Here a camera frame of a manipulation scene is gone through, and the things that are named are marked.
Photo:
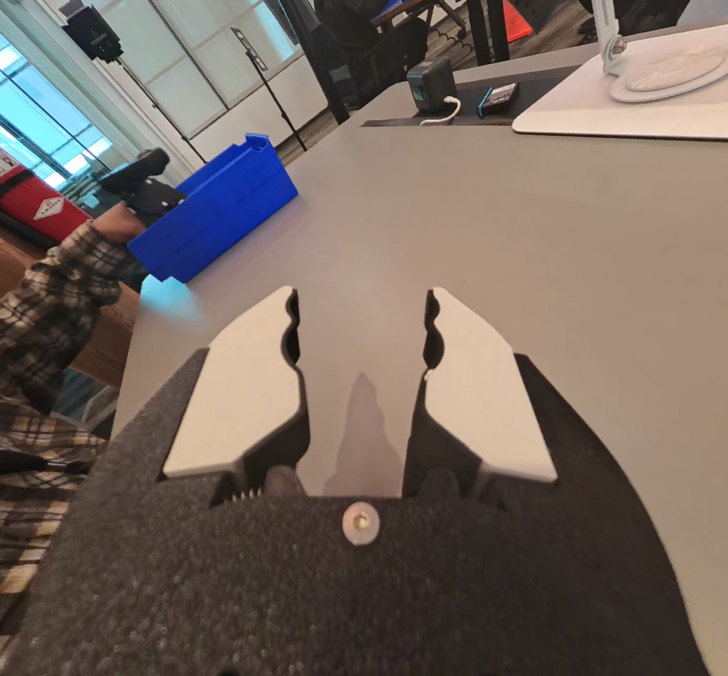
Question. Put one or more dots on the black device with green buttons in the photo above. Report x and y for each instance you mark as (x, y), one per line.
(435, 81)

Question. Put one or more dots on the orange traffic cone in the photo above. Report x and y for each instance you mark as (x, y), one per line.
(516, 24)

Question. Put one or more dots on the black calculator with blue edge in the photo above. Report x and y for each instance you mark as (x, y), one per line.
(500, 96)

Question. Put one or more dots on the person's left forearm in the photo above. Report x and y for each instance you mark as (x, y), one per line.
(57, 289)

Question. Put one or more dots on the black studio light on tripod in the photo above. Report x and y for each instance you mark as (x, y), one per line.
(91, 33)

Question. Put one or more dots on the black desk mat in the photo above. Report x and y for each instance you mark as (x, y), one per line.
(540, 78)

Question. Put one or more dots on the person's left hand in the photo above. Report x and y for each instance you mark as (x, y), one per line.
(119, 223)

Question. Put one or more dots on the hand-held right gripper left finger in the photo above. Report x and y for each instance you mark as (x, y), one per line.
(233, 403)

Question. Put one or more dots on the black steel column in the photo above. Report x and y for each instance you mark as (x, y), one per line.
(301, 21)

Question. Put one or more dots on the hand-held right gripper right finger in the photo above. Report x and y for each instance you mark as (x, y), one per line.
(489, 408)

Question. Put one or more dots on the red fire extinguisher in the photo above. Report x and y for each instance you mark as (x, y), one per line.
(28, 203)

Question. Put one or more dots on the blue plastic bin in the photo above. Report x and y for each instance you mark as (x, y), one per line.
(216, 215)

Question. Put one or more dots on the instruction sign on white stand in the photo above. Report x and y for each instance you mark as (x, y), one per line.
(625, 112)

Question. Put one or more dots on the black tripod stand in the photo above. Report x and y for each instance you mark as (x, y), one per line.
(250, 44)

